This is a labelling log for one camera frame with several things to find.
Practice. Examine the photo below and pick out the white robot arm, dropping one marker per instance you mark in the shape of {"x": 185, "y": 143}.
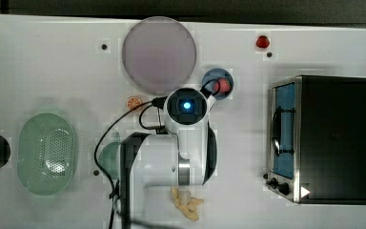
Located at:
{"x": 184, "y": 155}

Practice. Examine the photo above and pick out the mint green strainer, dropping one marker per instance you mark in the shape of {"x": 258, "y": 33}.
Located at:
{"x": 46, "y": 154}

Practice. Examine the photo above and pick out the small blue bowl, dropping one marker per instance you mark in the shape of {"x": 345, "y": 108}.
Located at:
{"x": 212, "y": 76}

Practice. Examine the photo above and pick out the red plush strawberry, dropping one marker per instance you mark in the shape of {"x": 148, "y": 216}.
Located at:
{"x": 221, "y": 86}

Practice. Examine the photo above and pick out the orange slice toy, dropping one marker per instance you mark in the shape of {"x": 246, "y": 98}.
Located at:
{"x": 134, "y": 103}

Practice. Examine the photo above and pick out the round grey plate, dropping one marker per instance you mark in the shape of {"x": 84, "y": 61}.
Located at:
{"x": 159, "y": 54}

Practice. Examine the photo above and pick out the yellow plush toy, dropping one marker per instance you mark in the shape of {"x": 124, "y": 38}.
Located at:
{"x": 186, "y": 203}

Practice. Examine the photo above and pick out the mint green cup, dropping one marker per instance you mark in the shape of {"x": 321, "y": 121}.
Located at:
{"x": 109, "y": 157}

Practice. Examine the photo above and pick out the small red toy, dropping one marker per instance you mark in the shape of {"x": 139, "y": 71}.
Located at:
{"x": 262, "y": 42}

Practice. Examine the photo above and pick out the silver toaster oven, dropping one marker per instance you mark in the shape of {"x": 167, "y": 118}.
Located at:
{"x": 317, "y": 140}

